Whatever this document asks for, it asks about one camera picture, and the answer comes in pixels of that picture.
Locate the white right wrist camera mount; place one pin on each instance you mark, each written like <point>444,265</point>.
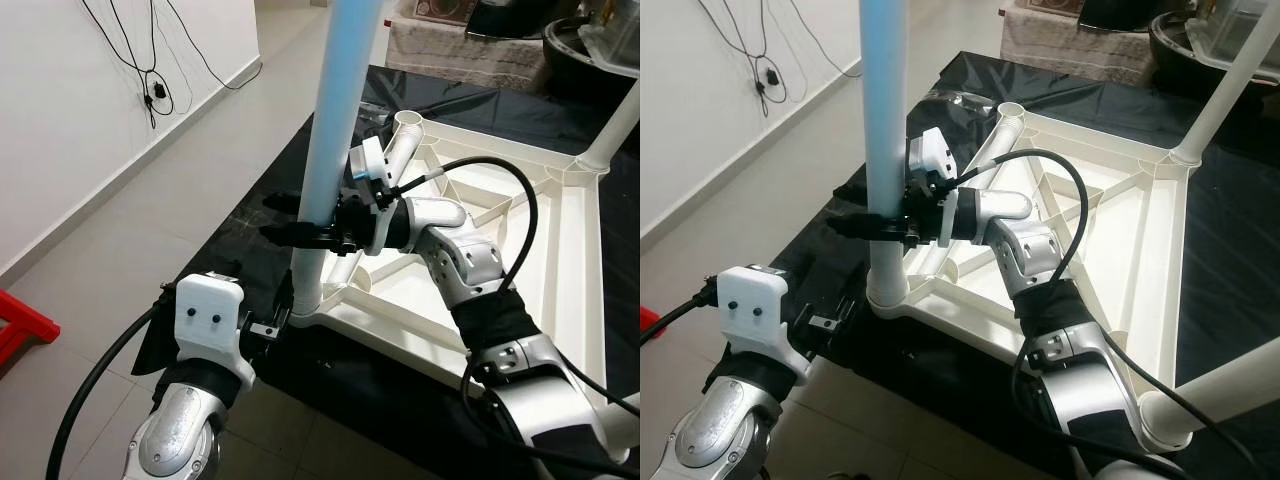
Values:
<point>930,150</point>
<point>372,165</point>

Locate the black bag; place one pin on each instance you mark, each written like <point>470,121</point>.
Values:
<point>500,15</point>
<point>1110,10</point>

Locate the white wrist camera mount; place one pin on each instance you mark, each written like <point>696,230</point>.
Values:
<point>372,165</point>
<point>210,315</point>
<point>755,305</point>
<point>930,150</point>

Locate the white plastic table top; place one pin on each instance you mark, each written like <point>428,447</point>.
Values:
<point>560,250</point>
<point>1140,230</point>

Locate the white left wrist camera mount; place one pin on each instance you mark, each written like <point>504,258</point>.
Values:
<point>210,315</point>
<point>755,305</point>

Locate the black power adapter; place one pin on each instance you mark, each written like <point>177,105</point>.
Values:
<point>772,78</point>
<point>158,92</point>

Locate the black tablecloth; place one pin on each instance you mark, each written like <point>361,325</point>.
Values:
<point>1230,250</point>
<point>250,230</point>

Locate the red plastic stool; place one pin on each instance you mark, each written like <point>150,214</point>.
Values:
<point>650,320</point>
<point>20,320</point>

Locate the clear plastic storage container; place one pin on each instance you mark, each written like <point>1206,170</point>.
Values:
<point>610,30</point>
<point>1230,25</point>

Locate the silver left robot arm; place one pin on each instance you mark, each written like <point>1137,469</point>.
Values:
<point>720,430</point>
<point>175,440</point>

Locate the clear plastic bag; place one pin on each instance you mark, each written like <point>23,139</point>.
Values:
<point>378,112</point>
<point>955,97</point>

